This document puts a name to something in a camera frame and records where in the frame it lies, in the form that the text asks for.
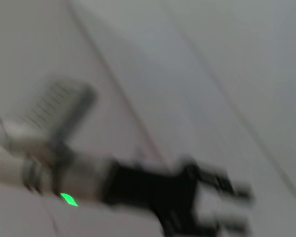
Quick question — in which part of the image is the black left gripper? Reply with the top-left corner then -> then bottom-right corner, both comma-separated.
105,157 -> 253,237

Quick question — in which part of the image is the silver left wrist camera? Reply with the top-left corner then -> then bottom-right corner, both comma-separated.
21,80 -> 99,149

